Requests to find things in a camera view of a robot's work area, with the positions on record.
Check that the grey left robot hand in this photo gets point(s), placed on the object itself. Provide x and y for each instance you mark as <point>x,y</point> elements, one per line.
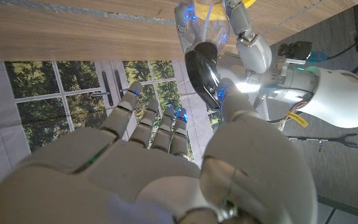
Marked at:
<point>255,53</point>

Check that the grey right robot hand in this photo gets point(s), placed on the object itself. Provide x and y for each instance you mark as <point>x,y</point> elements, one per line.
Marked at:
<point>135,174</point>

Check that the clear plastic spray bottle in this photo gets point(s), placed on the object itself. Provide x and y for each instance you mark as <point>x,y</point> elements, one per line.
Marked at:
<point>211,31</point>

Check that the black spray bottle top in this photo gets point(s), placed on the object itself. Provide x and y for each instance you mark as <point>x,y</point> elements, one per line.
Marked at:
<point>200,71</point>

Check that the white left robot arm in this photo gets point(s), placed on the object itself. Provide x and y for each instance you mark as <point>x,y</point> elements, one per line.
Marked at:
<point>337,96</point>

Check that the yellow toy banana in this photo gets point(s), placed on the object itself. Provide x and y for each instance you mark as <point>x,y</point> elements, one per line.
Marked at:
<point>249,2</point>

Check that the black forked stick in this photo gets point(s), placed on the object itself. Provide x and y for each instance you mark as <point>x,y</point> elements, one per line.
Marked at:
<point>328,139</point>

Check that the printed window backdrop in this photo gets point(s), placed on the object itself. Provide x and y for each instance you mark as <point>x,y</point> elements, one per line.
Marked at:
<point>42,105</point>

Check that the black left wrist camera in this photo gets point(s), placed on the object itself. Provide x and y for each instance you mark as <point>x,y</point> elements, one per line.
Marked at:
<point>297,50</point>

